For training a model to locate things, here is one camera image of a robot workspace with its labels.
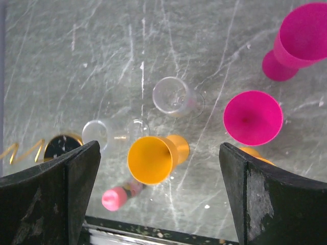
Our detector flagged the clear wine glass front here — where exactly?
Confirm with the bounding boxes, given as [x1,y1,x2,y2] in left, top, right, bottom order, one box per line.
[152,77,205,118]

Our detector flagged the yellow wine glass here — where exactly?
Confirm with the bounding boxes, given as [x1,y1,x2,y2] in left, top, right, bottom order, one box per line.
[240,147,275,166]
[127,135,190,185]

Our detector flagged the clear wine glass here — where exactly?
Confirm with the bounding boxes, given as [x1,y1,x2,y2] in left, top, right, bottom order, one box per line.
[152,77,205,118]
[82,118,150,155]

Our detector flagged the aluminium rail frame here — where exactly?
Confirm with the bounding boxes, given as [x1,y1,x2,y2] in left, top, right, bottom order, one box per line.
[78,216,238,244]

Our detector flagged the small pink bottle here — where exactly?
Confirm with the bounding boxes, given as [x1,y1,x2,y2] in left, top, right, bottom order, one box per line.
[102,179,145,211]

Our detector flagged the pink wine glass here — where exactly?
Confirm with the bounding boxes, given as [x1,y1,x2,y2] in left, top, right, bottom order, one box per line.
[223,90,284,146]
[262,2,326,82]

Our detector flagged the yellow wine glass front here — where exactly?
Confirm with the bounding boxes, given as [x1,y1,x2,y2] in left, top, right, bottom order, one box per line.
[240,147,275,166]

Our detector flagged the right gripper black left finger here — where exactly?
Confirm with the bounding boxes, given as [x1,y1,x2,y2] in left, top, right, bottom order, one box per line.
[1,141,101,244]

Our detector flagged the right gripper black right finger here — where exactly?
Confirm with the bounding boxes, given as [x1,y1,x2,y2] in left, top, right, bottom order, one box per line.
[219,143,326,244]

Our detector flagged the gold wire glass rack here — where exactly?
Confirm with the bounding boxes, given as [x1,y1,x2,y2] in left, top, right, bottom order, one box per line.
[1,133,83,165]

